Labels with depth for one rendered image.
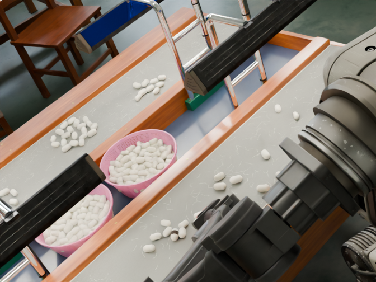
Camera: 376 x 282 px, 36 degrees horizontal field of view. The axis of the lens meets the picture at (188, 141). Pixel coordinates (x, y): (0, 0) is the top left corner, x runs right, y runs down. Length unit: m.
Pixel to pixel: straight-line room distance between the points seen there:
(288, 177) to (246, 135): 1.12
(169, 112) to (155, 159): 0.28
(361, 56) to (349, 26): 2.88
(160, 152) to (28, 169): 0.50
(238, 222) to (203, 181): 1.01
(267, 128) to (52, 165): 0.77
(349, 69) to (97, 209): 1.18
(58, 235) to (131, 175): 0.29
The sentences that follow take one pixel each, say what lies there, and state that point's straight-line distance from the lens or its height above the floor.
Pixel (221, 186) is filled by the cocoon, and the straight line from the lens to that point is 1.71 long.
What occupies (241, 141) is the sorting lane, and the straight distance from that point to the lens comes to 1.86.
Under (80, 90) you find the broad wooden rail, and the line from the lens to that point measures 2.39.
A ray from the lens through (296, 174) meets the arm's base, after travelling 0.76.
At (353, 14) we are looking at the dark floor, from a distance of 3.82.
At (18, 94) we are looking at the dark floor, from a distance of 4.31.
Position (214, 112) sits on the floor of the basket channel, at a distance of 2.12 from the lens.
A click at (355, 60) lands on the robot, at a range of 0.83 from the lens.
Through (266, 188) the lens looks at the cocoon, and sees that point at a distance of 1.66.
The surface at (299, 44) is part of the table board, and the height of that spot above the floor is 0.71.
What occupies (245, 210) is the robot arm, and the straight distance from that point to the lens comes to 0.78.
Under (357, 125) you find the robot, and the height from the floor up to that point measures 1.44.
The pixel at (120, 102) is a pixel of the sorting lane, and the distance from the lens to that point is 2.26.
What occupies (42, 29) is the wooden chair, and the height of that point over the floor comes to 0.46.
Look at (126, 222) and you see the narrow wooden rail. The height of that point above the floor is 0.76.
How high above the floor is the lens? 1.92
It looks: 38 degrees down
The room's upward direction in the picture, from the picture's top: 22 degrees counter-clockwise
